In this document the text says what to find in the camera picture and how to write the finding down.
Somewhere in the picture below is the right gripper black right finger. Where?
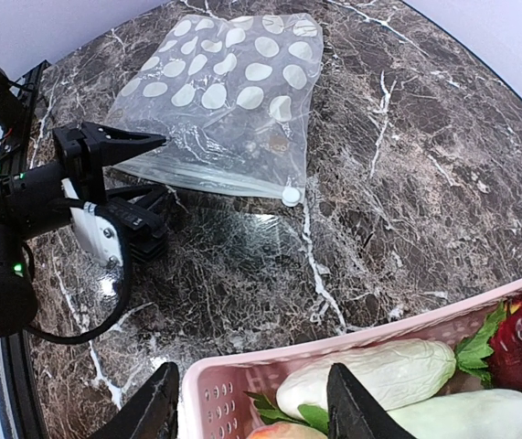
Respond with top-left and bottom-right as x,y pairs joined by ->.
326,363 -> 414,439

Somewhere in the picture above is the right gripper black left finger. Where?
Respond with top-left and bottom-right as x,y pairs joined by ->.
116,362 -> 179,439

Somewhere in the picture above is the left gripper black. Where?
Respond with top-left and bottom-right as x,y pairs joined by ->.
52,123 -> 170,220

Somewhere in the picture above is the yellow peach toy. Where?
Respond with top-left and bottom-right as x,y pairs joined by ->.
247,422 -> 326,439

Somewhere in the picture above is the clear polka dot zip bag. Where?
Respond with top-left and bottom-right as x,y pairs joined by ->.
105,14 -> 324,207

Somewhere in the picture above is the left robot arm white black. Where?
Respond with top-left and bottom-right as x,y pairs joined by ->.
0,122 -> 167,345

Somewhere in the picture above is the white radish toy left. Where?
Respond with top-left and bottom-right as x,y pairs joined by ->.
276,338 -> 456,419

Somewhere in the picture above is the white radish toy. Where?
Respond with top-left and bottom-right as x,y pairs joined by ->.
276,338 -> 456,419
388,389 -> 522,439

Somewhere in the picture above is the pink plastic basket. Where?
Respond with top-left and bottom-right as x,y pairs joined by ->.
180,279 -> 522,438

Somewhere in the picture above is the white radish toy right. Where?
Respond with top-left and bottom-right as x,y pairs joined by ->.
388,389 -> 522,439

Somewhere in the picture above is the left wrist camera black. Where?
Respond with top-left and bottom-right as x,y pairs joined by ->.
61,177 -> 168,269

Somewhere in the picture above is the left camera cable black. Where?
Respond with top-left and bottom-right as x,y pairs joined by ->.
26,199 -> 133,346

